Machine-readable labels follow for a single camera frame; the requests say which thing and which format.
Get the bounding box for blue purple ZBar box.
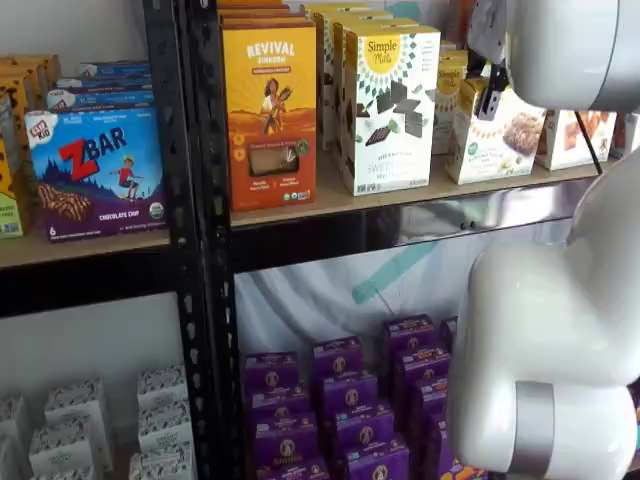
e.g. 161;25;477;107
74;59;152;79
46;87;156;114
23;106;168;245
54;73;154;94

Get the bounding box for white box orange cracker picture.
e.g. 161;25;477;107
611;111;640;161
533;108;619;172

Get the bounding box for yellow green snack box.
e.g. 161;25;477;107
0;135;27;240

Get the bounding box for purple Annie's box orange label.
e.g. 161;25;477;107
406;376;450;427
391;343;452;392
381;313;437;357
421;413;489;480

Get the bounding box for small white box yellow label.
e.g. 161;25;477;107
444;76;547;186

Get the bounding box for wooden shelf board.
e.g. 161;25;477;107
0;227;172;269
229;147;617;229

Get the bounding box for orange Revival cracker box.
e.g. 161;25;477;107
218;13;314;31
216;0;301;19
221;24;319;213

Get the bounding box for thin black cable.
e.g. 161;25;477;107
573;109;605;177

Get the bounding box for yellow Simple Mills box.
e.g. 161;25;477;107
431;48;470;157

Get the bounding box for yellow chocolate chip snack box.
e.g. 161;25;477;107
8;53;63;110
0;62;50;169

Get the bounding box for black metal shelf rack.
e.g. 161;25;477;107
183;0;609;480
0;0;202;480

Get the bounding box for white Simple Mills thins box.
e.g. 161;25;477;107
298;1;372;16
343;24;442;197
331;17;421;174
311;8;396;154

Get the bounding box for purple Annie's snack box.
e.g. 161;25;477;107
311;336;365;382
251;411;320;470
328;403;397;457
256;456;331;480
343;433;412;480
241;351;302;397
248;386;312;426
438;316;459;352
318;371;380;422

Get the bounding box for white patterned carton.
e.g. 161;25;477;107
128;441;199;480
29;464;97;480
136;363;190;412
27;423;99;477
43;378;115;472
0;393;32;480
136;399;195;452

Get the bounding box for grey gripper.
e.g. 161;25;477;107
466;0;511;122

